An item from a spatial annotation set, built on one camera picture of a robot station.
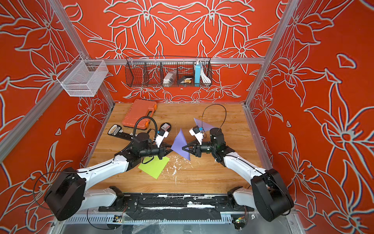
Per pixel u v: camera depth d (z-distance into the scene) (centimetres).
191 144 71
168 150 75
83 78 90
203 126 70
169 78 91
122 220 70
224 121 110
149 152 69
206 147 69
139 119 62
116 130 101
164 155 73
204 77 92
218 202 73
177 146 73
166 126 101
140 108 111
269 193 41
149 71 100
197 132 69
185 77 84
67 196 41
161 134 70
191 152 72
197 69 84
